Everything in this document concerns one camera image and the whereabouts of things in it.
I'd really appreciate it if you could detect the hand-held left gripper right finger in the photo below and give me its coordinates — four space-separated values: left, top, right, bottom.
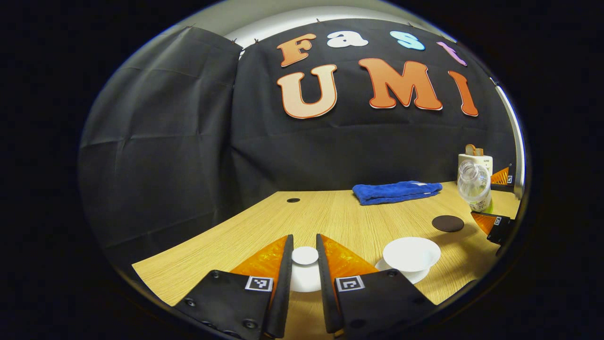
316 233 437 337

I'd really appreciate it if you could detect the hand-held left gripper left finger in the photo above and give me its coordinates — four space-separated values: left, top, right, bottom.
174 234 294 340

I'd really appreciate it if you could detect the clear green label water bottle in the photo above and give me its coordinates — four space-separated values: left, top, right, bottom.
457 160 492 212

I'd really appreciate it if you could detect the white teacup lid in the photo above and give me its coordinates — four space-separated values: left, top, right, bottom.
289 246 323 293

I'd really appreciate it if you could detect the dark brown round coaster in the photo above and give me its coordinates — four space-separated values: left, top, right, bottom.
432 215 465 233

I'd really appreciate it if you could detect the white teacup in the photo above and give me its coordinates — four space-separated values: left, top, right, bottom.
382 237 441 273

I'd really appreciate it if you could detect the white toaster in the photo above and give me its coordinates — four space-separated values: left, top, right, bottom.
458 153 494 176

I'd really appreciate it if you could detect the white saucer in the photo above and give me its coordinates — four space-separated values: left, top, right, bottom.
375 257 431 285

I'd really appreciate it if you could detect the blue towel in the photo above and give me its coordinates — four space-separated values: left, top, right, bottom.
352 181 443 206

